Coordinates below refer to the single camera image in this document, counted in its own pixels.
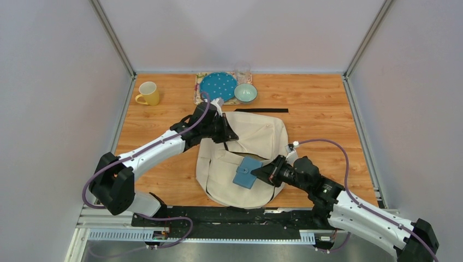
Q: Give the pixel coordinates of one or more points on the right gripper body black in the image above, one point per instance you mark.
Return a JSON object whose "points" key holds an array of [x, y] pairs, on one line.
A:
{"points": [[283, 173]]}

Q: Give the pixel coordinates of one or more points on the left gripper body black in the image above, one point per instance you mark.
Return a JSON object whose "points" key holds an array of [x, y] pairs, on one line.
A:
{"points": [[219, 134]]}

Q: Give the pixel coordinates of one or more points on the blue leather wallet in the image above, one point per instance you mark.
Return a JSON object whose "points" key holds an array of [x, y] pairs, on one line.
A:
{"points": [[243, 176]]}

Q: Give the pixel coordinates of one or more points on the beige canvas backpack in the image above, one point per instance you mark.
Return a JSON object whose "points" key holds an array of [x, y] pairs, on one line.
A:
{"points": [[261, 137]]}

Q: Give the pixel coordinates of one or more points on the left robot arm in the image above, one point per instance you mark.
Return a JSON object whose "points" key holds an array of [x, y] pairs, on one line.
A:
{"points": [[113, 183]]}

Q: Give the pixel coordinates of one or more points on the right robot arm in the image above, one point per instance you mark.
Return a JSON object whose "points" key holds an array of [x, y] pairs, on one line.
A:
{"points": [[337, 207]]}

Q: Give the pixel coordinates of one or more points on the light teal bowl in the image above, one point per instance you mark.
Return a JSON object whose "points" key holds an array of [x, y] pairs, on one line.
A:
{"points": [[245, 93]]}

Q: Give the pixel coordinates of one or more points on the blue polka dot plate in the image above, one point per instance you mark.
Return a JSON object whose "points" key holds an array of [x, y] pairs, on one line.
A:
{"points": [[219, 85]]}

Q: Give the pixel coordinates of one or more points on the floral tray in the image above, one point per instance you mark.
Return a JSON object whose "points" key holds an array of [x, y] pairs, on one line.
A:
{"points": [[198, 98]]}

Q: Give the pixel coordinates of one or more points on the clear drinking glass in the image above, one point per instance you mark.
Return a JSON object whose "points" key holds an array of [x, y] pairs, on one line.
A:
{"points": [[242, 72]]}

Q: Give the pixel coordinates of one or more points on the yellow mug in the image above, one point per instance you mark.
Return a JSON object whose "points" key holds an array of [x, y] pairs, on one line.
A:
{"points": [[148, 94]]}

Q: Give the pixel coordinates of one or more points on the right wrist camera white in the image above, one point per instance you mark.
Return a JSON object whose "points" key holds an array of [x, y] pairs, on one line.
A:
{"points": [[292, 154]]}

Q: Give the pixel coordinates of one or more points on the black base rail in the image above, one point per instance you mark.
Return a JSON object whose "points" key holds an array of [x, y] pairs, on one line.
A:
{"points": [[233, 223]]}

